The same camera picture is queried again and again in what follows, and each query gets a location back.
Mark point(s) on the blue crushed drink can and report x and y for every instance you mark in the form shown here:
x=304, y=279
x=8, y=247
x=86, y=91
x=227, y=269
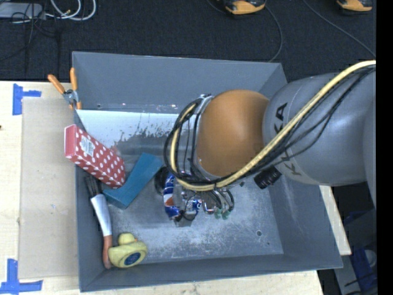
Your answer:
x=169, y=195

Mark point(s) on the teal flat block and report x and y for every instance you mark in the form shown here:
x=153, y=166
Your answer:
x=135, y=180

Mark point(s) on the grey metal bin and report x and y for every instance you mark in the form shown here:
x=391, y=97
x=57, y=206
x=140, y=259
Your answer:
x=233, y=241

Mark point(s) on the yellow rubber duck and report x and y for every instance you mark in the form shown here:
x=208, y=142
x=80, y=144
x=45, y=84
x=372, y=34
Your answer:
x=127, y=252

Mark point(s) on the white and orange brush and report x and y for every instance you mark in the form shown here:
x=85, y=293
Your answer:
x=102, y=214

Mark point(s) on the red white-dotted box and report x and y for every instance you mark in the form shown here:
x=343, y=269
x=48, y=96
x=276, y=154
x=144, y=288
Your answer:
x=95, y=157

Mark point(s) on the black cylinder on white bracket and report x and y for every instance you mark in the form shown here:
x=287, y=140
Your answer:
x=267, y=177

